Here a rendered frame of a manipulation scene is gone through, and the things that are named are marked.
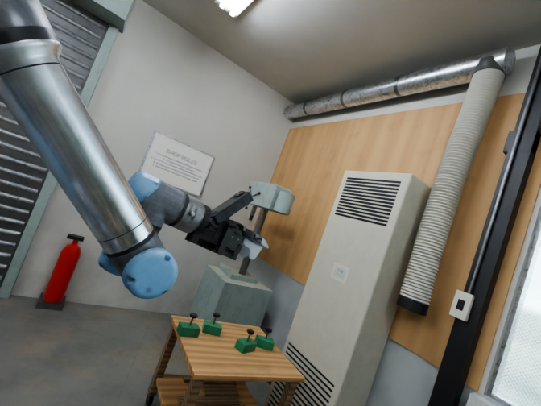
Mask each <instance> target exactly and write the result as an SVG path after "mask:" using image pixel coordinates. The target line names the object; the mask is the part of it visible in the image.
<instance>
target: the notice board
mask: <svg viewBox="0 0 541 406"><path fill-rule="evenodd" d="M215 158H216V157H215V156H213V155H210V154H208V153H206V152H204V151H201V150H199V149H197V148H195V147H192V146H190V145H188V144H186V143H183V142H181V141H179V140H178V139H174V138H172V137H171V136H169V135H165V134H164V133H162V132H160V131H158V130H155V131H154V133H153V135H152V138H151V141H150V143H149V146H148V148H147V151H146V154H145V155H144V158H143V160H142V163H141V166H140V168H139V170H138V171H139V172H145V173H148V174H150V175H152V176H154V177H156V178H158V179H161V180H162V181H163V182H165V183H167V184H169V185H171V186H172V187H174V188H176V189H179V190H180V191H182V192H185V193H189V194H191V195H193V196H196V197H200V196H201V194H202V192H203V189H204V186H205V184H206V181H207V179H208V177H209V173H210V171H211V168H212V166H213V162H214V160H215Z"/></svg>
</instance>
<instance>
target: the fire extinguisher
mask: <svg viewBox="0 0 541 406"><path fill-rule="evenodd" d="M67 238H69V239H72V240H73V241H72V243H71V244H68V245H67V246H66V247H65V248H64V249H63V250H62V251H61V252H60V256H59V258H58V260H57V262H56V265H55V268H54V270H53V273H52V276H51V278H50V280H49V282H48V284H47V287H46V290H45V292H44V293H42V292H41V294H40V297H39V299H38V302H37V304H36V306H35V308H36V309H50V310H58V311H62V309H63V307H64V302H65V298H66V296H65V295H64V294H65V293H66V290H67V288H68V285H69V282H70V280H71V278H72V274H73V272H74V270H75V268H76V265H77V262H78V260H79V258H80V256H81V248H80V247H79V246H78V245H77V244H78V242H79V241H80V242H83V241H84V239H85V237H83V236H79V235H75V234H68V236H67Z"/></svg>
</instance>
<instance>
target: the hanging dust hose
mask: <svg viewBox="0 0 541 406"><path fill-rule="evenodd" d="M504 78H505V74H504V72H502V71H501V70H498V69H494V68H486V69H482V70H480V71H477V72H475V73H474V74H473V77H472V80H471V81H470V84H469V88H468V91H467V93H466V96H465V100H464V101H463V104H462V107H461V109H460V113H459V114H458V117H457V120H456V122H455V125H454V127H453V129H452V133H451V135H450V137H449V139H448V143H447V144H446V145H447V146H446V147H445V149H444V154H443V156H442V158H441V159H442V160H441V161H440V165H439V167H438V168H437V169H438V170H437V173H436V176H435V179H434V181H433V185H432V187H431V190H430V191H431V192H430V193H429V194H430V195H429V196H428V197H429V198H428V201H427V204H426V206H425V210H424V212H423V215H422V216H423V217H422V218H421V219H422V221H421V223H420V226H419V229H418V231H419V232H417V235H416V236H417V238H415V239H416V240H415V242H416V243H414V246H413V248H414V249H412V250H413V252H411V253H412V255H411V257H412V258H409V259H410V261H408V262H409V264H408V265H409V267H407V268H408V269H407V270H406V271H407V272H405V273H406V275H405V277H406V278H404V280H405V281H403V282H404V284H402V286H403V287H401V289H402V290H400V291H401V292H400V293H399V297H398V299H397V302H396V303H397V305H399V306H401V307H403V308H405V309H407V310H409V311H412V312H413V313H417V314H419V315H422V316H427V311H428V308H429V303H428V302H431V301H430V300H429V299H431V297H430V296H432V294H431V292H433V291H432V290H433V289H434V288H433V287H434V286H435V285H434V284H435V283H436V282H435V281H434V280H437V279H436V278H435V277H437V274H438V272H437V271H439V270H438V269H437V268H440V267H439V265H441V264H440V262H442V261H441V259H442V258H441V257H440V256H443V255H442V254H443V253H444V252H443V251H444V250H445V249H444V247H446V246H445V245H446V244H447V243H446V242H447V238H448V236H449V233H450V229H451V228H450V227H452V225H451V224H453V223H452V222H453V221H454V220H453V218H454V216H455V215H456V214H455V212H456V210H457V207H458V204H459V201H460V198H461V195H462V192H463V189H464V186H465V184H466V183H465V181H466V180H467V178H468V175H469V170H470V168H471V167H472V164H473V159H474V156H475V155H476V153H477V149H478V148H479V145H480V142H481V140H482V137H483V134H484V132H485V129H486V127H487V125H488V122H489V118H490V117H491V114H492V112H493V109H494V106H495V103H496V101H497V99H498V95H499V92H500V89H501V87H502V83H503V81H504Z"/></svg>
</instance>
